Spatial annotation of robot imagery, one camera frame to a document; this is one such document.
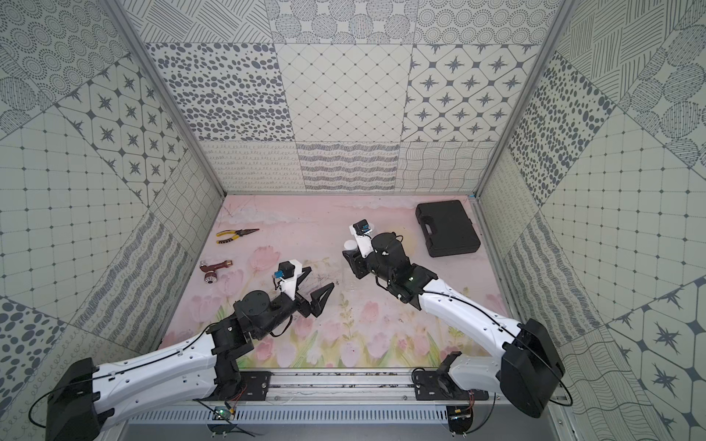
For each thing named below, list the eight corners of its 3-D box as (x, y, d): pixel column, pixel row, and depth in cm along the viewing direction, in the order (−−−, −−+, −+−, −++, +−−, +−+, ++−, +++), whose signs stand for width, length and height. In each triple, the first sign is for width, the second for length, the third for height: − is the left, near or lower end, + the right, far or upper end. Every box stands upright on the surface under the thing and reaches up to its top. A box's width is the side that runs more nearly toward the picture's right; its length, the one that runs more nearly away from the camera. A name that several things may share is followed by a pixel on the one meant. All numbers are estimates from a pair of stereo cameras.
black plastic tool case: (423, 255, 103) (426, 247, 99) (416, 209, 118) (418, 200, 114) (476, 255, 103) (481, 247, 99) (462, 209, 118) (466, 200, 114)
